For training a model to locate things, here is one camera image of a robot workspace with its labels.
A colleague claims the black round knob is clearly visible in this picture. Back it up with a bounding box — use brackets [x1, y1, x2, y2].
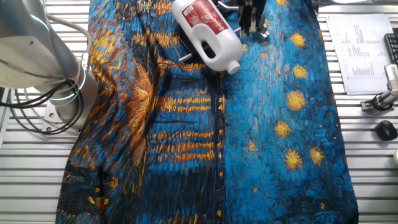
[371, 119, 398, 142]

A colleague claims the lever with red wooden knob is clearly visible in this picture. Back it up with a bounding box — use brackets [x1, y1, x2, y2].
[216, 1, 240, 10]

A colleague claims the printed paper sheet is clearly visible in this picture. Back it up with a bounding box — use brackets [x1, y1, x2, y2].
[325, 14, 394, 96]

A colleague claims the silver metal camera mount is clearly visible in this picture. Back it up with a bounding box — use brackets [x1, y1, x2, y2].
[360, 63, 398, 112]

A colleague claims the starry night painted cloth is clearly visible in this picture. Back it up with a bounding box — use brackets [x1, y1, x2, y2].
[55, 0, 359, 224]

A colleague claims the black keyboard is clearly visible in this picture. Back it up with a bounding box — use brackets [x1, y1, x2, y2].
[384, 27, 398, 66]

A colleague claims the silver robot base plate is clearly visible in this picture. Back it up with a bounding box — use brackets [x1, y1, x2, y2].
[41, 101, 82, 134]

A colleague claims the white bottle with red label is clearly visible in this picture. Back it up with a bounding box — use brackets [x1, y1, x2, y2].
[171, 0, 244, 75]

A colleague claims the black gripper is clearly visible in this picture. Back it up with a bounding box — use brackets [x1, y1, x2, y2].
[238, 0, 268, 36]

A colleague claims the silver metal lever base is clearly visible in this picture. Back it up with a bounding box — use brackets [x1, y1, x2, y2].
[247, 12, 271, 41]

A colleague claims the thick grey robot cable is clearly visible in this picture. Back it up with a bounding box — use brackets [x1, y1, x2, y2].
[45, 12, 94, 74]

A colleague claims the black cable bundle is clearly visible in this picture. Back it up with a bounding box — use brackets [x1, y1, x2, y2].
[0, 79, 85, 136]

